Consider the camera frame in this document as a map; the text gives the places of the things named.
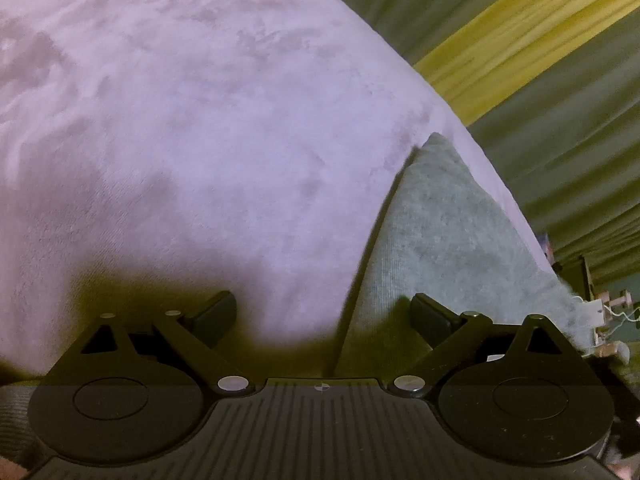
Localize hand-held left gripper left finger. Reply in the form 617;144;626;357
79;290;252;395

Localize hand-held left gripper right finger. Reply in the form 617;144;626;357
387;292;571;396

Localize white box device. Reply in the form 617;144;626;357
585;300;610;345

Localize lilac plush blanket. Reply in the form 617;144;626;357
0;0;566;391

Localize green curtain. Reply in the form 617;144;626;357
295;0;573;67
465;35;640;283

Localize dark ribbed cloth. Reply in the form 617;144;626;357
0;384;53;467

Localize yellow curtain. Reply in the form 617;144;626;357
414;0;640;127

